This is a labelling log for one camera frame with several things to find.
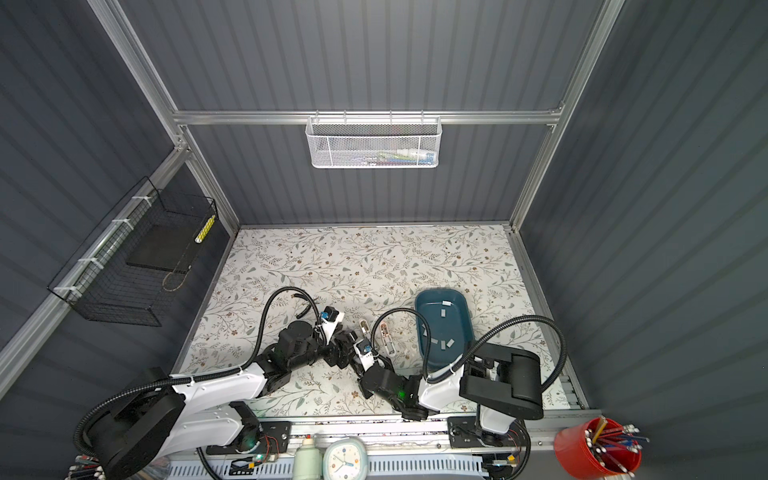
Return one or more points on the red pencil cup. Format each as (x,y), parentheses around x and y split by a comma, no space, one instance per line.
(600,448)

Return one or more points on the pale green glue bottle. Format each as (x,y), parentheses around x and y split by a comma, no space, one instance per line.
(307,463)

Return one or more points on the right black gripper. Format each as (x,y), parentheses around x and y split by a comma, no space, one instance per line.
(362,385)

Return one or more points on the white wire mesh basket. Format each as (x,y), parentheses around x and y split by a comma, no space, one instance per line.
(374,141)

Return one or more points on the black pliers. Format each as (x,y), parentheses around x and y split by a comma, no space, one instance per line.
(306,310)

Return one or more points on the black wire basket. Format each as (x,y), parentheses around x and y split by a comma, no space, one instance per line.
(132,273)

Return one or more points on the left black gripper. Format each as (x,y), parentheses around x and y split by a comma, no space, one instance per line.
(344,356)

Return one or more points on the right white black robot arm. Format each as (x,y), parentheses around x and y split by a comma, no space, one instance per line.
(504,382)

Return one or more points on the clear cup of pens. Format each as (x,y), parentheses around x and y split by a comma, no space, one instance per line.
(85,468)

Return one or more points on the pink small stapler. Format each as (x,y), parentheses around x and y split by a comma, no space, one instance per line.
(387,339)

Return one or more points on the black notebook in basket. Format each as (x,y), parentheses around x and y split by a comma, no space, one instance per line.
(166,248)

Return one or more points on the yellow marker in basket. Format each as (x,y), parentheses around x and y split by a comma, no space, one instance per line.
(205,229)

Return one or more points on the mint analog clock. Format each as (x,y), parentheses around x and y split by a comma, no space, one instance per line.
(346,459)

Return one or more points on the teal plastic tray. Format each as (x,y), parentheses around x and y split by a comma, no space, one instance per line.
(447,313)

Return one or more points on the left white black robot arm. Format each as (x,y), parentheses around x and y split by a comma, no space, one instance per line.
(129,430)

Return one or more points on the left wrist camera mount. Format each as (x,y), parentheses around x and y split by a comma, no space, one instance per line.
(331,320)

